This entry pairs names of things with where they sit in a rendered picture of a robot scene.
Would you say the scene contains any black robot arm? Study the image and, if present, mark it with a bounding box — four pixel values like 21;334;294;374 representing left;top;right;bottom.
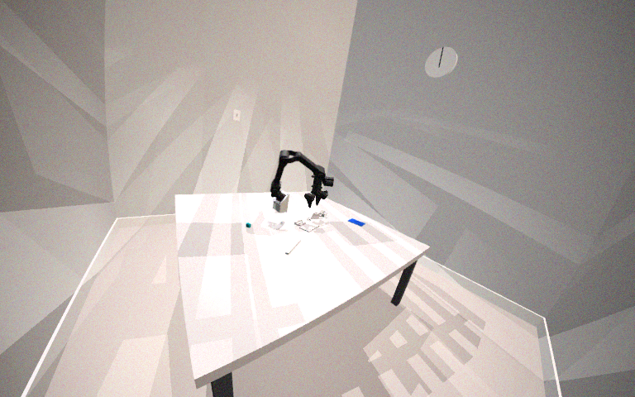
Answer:
270;150;334;202

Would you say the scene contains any blue flat square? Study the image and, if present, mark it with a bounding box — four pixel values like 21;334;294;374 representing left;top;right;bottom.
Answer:
348;218;365;227

